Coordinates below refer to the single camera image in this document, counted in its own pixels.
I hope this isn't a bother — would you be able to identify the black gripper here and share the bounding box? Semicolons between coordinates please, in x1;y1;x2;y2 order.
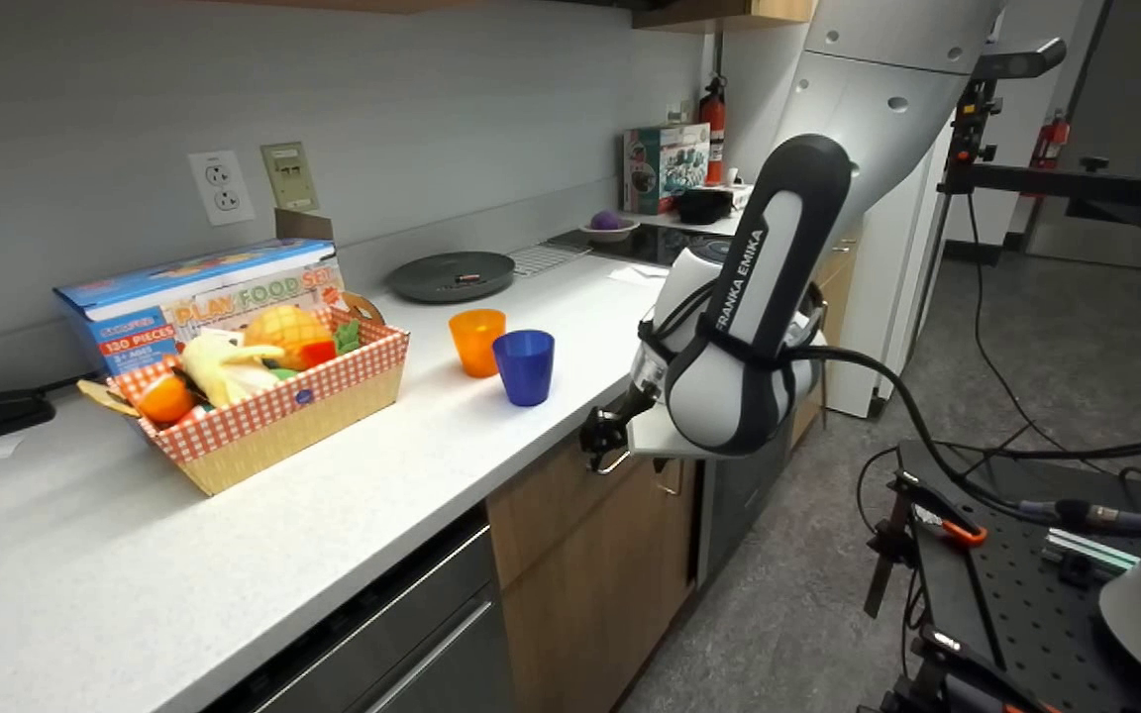
578;380;665;478

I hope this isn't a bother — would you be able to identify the silver drawer handle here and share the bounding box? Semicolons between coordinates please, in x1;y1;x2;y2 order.
589;445;643;482

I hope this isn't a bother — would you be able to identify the wooden front drawer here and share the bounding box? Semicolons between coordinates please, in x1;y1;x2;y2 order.
482;440;706;593

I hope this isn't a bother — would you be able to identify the blue plastic cup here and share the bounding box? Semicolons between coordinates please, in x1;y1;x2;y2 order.
490;327;558;412

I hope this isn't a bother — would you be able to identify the orange plastic cup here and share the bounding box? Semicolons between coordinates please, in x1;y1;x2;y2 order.
447;305;511;380

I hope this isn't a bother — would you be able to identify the black cooktop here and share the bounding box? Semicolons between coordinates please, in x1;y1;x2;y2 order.
542;218;706;279

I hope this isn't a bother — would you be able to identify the purple bowl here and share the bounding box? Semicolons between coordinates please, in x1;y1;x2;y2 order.
578;206;645;251

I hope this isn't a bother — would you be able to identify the dark grey round plate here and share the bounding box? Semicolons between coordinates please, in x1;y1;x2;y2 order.
384;251;517;308

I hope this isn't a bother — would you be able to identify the black pot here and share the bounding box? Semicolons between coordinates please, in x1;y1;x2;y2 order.
669;187;742;230

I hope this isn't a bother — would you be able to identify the green toy slice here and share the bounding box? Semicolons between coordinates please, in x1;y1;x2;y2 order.
327;312;372;356

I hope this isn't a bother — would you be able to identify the black steel dishwasher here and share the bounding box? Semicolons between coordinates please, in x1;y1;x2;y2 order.
207;507;524;713

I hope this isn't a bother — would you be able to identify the white appliance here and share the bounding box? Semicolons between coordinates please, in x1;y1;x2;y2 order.
818;129;957;420

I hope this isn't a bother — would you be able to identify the yellow toy pineapple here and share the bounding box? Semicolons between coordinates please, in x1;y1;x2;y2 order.
244;301;336;371

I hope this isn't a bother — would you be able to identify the red fire extinguisher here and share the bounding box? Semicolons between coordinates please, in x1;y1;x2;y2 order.
1024;111;1076;177
694;77;734;191

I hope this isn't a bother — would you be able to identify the black clamp orange grip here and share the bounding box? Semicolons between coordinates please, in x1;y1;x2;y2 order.
859;469;998;626

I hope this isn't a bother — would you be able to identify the pale yellow toy banana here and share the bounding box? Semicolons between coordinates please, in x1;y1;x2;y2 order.
179;327;288;412

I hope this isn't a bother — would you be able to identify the toy orange fruit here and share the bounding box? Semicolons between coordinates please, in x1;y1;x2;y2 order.
134;371;198;426

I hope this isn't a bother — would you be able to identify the black perforated table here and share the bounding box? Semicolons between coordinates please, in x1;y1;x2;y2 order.
908;440;1141;713

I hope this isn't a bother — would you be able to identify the blue toy food box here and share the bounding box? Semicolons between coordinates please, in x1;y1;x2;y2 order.
52;239;351;380

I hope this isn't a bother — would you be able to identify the pale green strip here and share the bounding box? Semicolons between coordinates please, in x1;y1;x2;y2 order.
1040;522;1141;573

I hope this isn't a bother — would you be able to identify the beige wall switch plate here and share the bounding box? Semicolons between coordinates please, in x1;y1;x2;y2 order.
257;140;322;214

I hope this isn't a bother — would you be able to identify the wooden wall cabinet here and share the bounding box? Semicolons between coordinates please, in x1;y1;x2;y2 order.
626;0;816;37

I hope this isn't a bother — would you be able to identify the white wall outlet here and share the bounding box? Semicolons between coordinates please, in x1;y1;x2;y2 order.
186;148;257;230

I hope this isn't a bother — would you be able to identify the black camera stand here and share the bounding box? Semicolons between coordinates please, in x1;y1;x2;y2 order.
936;37;1141;246

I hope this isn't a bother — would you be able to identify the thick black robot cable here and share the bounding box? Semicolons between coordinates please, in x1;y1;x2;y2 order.
779;346;1141;548

